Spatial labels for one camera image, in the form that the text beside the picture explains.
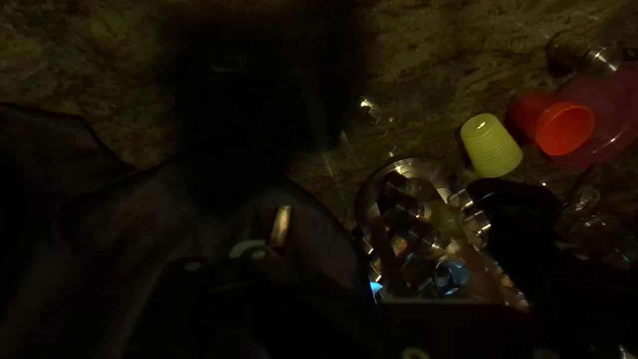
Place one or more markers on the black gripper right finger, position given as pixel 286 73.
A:
pixel 520 213

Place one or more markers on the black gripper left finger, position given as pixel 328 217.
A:
pixel 280 231

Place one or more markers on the chrome revolving spice rack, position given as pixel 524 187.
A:
pixel 412 233

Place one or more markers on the yellow-green plastic cup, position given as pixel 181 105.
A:
pixel 492 147

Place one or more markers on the red plastic cup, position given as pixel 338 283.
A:
pixel 555 127

